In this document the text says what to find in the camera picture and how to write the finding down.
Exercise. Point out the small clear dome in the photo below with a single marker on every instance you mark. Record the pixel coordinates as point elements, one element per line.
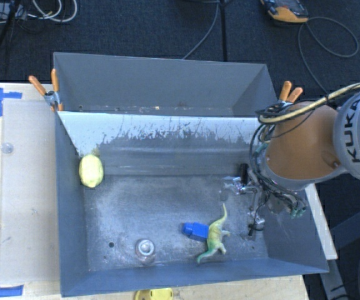
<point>7,147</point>

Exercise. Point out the pale flat board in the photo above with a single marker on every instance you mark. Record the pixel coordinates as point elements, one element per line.
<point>30,198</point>

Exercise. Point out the blue toy block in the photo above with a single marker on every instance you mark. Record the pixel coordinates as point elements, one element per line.
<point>195,230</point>

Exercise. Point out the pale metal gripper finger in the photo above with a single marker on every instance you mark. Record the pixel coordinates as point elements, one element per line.
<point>256,221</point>
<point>237,187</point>

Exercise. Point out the black cylinder on white bracket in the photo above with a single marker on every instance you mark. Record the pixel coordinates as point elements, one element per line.
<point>243,171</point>

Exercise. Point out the grey metal bin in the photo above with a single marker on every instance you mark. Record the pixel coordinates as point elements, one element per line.
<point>167,198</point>

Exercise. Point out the green toy dinosaur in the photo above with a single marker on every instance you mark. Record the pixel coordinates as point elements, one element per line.
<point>215,236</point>

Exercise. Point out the yellow lemon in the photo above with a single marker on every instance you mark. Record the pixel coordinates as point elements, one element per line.
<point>91,170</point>

